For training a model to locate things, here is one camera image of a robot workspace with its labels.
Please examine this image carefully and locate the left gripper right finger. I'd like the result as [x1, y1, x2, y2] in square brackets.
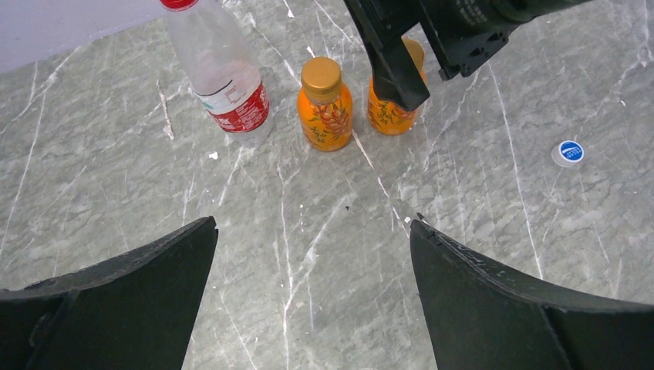
[410, 220, 653, 369]

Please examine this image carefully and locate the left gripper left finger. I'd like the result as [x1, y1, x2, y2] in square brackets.
[1, 217, 218, 369]

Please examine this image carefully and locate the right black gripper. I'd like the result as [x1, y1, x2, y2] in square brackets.
[345, 0, 583, 111]

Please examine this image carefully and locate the orange bottle cap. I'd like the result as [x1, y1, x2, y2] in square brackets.
[402, 38, 425, 71]
[301, 56, 342, 102]

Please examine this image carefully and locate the orange juice bottle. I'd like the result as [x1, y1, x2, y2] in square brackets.
[367, 38, 427, 137]
[297, 81, 353, 152]

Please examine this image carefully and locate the clear red-label bottle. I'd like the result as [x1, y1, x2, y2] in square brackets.
[165, 0, 272, 146]

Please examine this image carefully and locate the white blue bottle cap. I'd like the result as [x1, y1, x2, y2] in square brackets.
[551, 140, 585, 168]

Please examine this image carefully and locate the red bottle cap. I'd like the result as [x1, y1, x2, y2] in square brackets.
[160, 0, 198, 12]

